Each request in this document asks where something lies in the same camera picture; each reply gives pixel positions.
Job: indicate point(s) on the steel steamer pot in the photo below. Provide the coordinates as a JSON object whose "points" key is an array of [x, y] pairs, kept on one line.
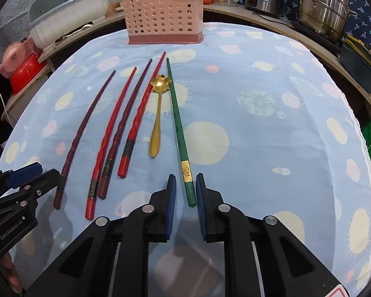
{"points": [[324, 9]]}

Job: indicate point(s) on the glass food container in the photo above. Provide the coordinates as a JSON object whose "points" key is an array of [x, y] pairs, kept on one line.
{"points": [[225, 0]]}

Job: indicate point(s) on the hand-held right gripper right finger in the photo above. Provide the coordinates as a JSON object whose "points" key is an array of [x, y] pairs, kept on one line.
{"points": [[201, 207]]}

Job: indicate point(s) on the red plastic basin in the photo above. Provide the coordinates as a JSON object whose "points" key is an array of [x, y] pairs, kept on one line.
{"points": [[27, 74]]}

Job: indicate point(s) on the dark brown twisted chopstick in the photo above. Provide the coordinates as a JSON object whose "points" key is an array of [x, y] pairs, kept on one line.
{"points": [[126, 120]]}

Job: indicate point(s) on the grey lidded dish drainer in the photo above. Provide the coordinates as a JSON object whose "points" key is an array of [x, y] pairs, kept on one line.
{"points": [[68, 15]]}

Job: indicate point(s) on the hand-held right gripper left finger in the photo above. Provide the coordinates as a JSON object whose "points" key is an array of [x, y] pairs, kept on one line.
{"points": [[172, 207]]}

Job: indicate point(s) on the blue printed tablecloth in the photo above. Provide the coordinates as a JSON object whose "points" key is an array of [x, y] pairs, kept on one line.
{"points": [[266, 130]]}

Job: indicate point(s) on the dark purple twisted chopstick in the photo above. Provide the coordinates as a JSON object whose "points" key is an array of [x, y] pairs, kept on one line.
{"points": [[86, 123]]}

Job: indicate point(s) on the person's left hand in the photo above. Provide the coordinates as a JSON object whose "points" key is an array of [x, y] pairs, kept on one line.
{"points": [[10, 272]]}

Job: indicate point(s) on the grey striped cloth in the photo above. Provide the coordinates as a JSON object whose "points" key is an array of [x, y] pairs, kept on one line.
{"points": [[0, 18]]}

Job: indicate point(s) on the green chopstick gold band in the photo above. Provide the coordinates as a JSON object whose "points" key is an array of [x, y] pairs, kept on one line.
{"points": [[177, 130]]}

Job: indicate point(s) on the pink plastic basket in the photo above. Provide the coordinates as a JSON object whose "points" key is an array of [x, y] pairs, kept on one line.
{"points": [[15, 58]]}

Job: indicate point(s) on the gold flower spoon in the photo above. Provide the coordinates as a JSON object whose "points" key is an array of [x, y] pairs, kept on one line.
{"points": [[160, 83]]}

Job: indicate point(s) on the red twisted chopstick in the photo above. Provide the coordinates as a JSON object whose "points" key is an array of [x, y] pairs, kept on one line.
{"points": [[111, 130], [142, 111]]}

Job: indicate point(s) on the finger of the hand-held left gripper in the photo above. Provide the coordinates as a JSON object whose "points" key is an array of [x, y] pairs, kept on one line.
{"points": [[46, 179], [24, 173]]}

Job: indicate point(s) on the stack of dark dishes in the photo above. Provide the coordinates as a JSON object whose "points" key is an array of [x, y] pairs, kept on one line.
{"points": [[358, 65]]}

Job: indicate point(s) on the black induction cooker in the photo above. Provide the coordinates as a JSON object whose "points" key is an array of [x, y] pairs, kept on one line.
{"points": [[315, 38]]}

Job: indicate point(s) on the pink perforated utensil holder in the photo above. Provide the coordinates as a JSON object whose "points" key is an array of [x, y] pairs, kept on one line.
{"points": [[160, 18]]}

